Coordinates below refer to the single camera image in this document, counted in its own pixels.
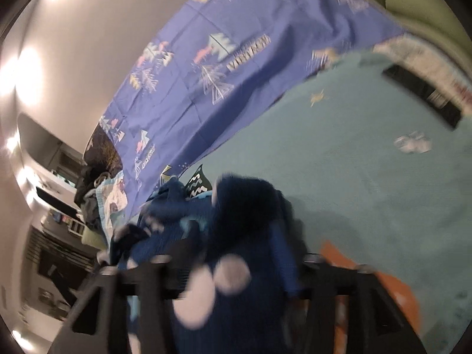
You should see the large green pillow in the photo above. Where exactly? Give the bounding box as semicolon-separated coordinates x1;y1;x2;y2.
328;0;466;51

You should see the black remote control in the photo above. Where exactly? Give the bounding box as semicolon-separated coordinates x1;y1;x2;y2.
381;64;464;130

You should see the pile of dark clothes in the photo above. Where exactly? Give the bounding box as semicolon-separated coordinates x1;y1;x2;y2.
74;165;111;230

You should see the white patterned quilt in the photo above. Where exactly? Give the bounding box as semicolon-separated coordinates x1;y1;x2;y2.
95;171;130;245

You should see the dark printed blanket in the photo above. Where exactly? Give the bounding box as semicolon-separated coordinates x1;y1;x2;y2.
83;124;125;178

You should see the blue tree print sheet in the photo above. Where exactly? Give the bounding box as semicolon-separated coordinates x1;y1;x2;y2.
84;0;407;225

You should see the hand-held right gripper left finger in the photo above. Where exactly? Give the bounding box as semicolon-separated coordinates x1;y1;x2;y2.
48;238;208;354

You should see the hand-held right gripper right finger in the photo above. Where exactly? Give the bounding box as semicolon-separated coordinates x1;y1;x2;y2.
271;225;429;354

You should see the teal printed blanket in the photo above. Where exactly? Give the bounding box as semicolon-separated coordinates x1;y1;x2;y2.
158;49;472;354

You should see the navy star fleece pajama top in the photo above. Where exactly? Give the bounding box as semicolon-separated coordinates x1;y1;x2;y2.
98;171;308;354

